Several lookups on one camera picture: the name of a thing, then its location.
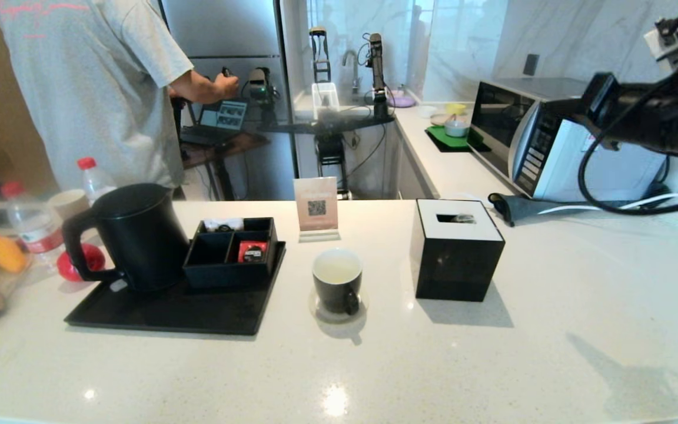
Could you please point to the black background robot stand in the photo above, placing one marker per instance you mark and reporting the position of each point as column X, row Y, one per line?
column 330, row 153

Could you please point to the black laptop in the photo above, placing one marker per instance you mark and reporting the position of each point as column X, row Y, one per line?
column 227, row 115

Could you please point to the person in grey t-shirt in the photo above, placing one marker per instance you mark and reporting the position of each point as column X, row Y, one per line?
column 92, row 88

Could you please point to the red coffee sachet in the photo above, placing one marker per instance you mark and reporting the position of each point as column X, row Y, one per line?
column 251, row 250

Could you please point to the clear water bottle red cap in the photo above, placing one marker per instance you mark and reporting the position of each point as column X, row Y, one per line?
column 30, row 224
column 95, row 184

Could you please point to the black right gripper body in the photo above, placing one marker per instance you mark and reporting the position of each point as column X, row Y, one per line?
column 633, row 115

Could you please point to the tan small dish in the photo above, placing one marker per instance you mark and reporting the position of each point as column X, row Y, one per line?
column 439, row 120

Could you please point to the black serving tray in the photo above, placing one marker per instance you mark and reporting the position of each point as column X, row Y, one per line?
column 198, row 312

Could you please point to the brown wooden desk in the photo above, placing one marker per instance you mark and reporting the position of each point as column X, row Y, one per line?
column 239, row 144

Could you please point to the red toy apple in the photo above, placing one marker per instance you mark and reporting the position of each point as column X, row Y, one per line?
column 86, row 259

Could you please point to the dark wall socket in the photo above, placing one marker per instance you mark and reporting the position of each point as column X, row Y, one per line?
column 530, row 65

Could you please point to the QR code acrylic sign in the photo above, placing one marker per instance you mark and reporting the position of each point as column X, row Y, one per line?
column 315, row 203

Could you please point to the black sensor head green light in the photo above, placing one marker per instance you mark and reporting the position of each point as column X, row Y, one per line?
column 259, row 83

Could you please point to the black compartment organizer box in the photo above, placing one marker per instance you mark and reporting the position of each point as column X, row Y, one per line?
column 227, row 274

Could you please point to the white plastic rack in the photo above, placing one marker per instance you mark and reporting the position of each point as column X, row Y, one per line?
column 324, row 101

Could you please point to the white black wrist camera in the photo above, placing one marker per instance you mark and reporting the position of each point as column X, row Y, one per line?
column 662, row 41

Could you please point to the tea bag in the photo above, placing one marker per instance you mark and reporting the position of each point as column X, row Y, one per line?
column 462, row 218

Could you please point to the yellow bowl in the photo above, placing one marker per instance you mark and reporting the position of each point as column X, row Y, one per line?
column 455, row 109

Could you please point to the black mug white inside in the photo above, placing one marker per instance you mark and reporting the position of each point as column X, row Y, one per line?
column 333, row 294

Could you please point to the chrome sink faucet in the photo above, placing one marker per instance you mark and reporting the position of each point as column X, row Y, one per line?
column 351, row 58

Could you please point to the green mat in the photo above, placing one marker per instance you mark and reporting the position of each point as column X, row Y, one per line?
column 445, row 140

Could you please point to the purple plate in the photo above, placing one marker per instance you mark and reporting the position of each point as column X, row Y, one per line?
column 402, row 100

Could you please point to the brown paper cup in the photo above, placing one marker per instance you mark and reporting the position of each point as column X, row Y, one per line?
column 68, row 203

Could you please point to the small white bowl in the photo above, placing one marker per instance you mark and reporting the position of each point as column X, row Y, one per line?
column 426, row 112

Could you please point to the black tissue box white top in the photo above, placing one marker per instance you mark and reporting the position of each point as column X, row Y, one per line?
column 457, row 265

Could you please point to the white bowl with spoon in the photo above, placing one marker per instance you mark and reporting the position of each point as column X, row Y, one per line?
column 455, row 128

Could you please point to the silver refrigerator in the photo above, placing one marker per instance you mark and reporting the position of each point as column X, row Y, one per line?
column 239, row 35

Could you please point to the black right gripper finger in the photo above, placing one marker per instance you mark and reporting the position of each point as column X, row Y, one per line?
column 571, row 115
column 568, row 103

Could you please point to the silver microwave oven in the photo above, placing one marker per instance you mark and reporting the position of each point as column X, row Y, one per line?
column 557, row 159

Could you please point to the black electric kettle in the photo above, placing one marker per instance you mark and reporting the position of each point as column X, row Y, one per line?
column 139, row 241

